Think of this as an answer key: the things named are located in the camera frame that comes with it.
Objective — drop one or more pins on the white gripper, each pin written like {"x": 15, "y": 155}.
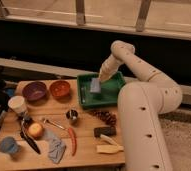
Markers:
{"x": 108, "y": 68}

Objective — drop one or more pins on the grey blue sponge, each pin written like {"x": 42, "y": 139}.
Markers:
{"x": 95, "y": 86}

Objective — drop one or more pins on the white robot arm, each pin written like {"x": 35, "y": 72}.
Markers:
{"x": 140, "y": 102}

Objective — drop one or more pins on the green plastic tray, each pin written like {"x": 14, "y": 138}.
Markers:
{"x": 108, "y": 95}

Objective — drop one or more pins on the orange bowl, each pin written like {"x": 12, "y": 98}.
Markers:
{"x": 59, "y": 89}

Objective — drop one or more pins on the small metal cup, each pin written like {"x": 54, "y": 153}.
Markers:
{"x": 72, "y": 116}

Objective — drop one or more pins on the black rectangular block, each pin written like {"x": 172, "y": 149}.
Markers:
{"x": 108, "y": 131}

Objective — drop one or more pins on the purple bowl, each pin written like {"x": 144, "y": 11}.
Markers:
{"x": 34, "y": 91}

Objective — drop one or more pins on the metal spoon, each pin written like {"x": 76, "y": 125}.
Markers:
{"x": 53, "y": 123}

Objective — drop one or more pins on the grey cloth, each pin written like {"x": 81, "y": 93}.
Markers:
{"x": 56, "y": 146}

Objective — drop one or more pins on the yellow red apple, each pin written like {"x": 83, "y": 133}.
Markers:
{"x": 36, "y": 130}

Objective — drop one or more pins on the white paper cup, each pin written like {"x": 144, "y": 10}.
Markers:
{"x": 18, "y": 105}

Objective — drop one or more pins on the blue plastic cup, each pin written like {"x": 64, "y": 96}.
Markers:
{"x": 9, "y": 145}

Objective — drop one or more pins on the black handled knife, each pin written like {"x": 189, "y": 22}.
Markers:
{"x": 28, "y": 139}

